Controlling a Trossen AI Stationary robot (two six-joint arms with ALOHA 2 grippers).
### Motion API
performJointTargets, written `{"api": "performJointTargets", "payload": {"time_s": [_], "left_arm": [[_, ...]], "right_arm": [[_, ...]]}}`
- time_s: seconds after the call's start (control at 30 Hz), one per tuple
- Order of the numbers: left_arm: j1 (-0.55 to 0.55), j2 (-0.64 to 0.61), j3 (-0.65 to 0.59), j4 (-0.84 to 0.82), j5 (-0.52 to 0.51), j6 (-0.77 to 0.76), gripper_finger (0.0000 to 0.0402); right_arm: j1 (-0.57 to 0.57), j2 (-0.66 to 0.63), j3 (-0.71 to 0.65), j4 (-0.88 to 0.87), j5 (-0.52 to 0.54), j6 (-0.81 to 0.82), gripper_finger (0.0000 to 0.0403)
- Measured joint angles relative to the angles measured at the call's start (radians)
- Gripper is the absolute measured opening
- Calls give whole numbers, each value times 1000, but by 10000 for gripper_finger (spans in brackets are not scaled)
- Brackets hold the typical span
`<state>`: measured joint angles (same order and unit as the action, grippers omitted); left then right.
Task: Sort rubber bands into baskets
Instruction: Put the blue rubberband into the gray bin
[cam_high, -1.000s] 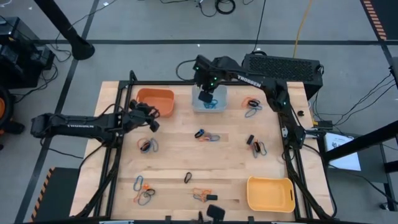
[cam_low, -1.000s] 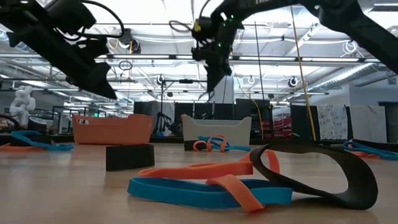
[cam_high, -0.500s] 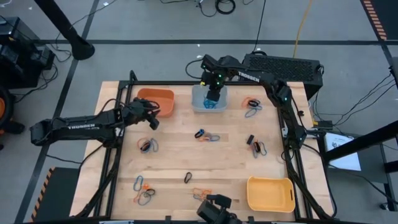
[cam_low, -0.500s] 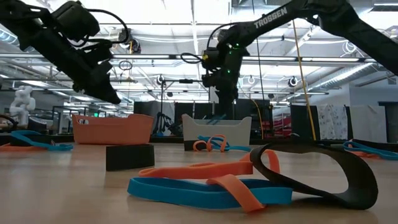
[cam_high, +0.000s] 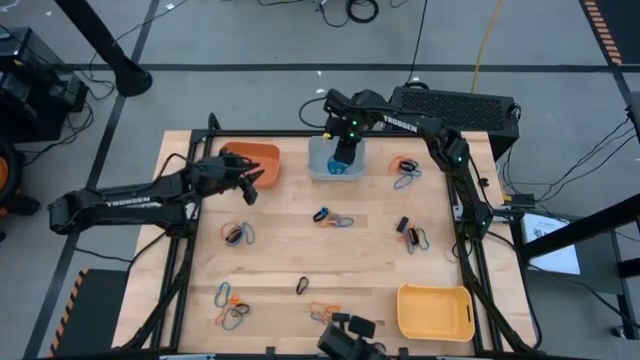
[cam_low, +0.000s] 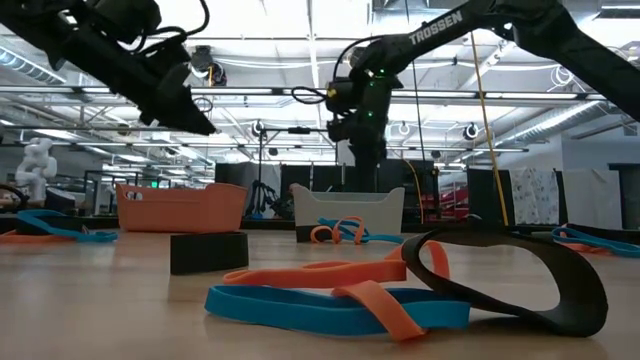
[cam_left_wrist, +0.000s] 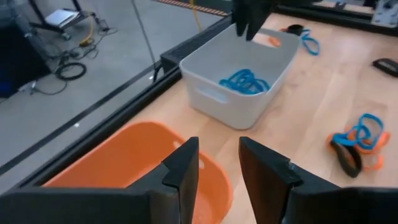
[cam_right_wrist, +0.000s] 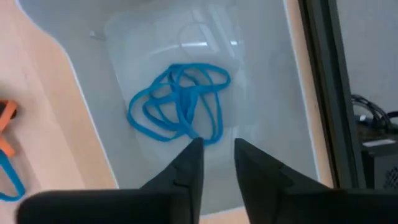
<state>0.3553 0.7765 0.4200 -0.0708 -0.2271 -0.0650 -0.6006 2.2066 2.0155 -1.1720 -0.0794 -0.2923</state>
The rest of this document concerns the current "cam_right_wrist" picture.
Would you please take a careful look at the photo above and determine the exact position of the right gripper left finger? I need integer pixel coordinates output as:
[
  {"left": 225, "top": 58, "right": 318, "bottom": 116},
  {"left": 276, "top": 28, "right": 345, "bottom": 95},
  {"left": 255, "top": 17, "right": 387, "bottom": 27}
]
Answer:
[{"left": 139, "top": 138, "right": 205, "bottom": 224}]

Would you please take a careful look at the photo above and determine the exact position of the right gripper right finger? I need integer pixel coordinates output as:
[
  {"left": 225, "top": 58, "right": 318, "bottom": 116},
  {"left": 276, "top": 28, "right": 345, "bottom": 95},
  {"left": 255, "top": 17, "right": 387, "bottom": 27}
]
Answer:
[{"left": 234, "top": 138, "right": 330, "bottom": 224}]

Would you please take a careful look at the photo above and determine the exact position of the blue rubber band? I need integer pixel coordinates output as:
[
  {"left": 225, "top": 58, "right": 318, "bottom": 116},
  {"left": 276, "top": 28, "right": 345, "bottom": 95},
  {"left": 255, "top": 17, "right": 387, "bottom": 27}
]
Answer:
[
  {"left": 0, "top": 149, "right": 26, "bottom": 202},
  {"left": 126, "top": 86, "right": 200, "bottom": 143},
  {"left": 174, "top": 71, "right": 224, "bottom": 146},
  {"left": 149, "top": 62, "right": 232, "bottom": 97}
]

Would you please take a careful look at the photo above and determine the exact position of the white plastic basket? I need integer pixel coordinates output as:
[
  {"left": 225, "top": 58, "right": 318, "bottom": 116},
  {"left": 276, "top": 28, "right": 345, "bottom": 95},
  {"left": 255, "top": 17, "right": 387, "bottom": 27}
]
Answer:
[{"left": 14, "top": 0, "right": 321, "bottom": 218}]

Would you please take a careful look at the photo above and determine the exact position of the black perforated computer case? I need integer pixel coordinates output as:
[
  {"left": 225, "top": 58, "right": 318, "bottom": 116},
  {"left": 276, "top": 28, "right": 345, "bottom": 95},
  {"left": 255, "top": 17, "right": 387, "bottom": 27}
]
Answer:
[{"left": 360, "top": 138, "right": 398, "bottom": 190}]

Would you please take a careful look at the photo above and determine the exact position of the black aluminium table frame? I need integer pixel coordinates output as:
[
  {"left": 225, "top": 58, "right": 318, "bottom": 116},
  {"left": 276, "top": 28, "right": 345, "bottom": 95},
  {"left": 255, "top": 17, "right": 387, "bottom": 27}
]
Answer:
[{"left": 297, "top": 0, "right": 369, "bottom": 190}]

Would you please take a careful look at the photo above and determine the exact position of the black cable bundle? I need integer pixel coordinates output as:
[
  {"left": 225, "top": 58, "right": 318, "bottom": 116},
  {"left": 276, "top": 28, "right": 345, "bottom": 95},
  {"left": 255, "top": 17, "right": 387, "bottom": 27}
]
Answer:
[{"left": 351, "top": 93, "right": 398, "bottom": 133}]

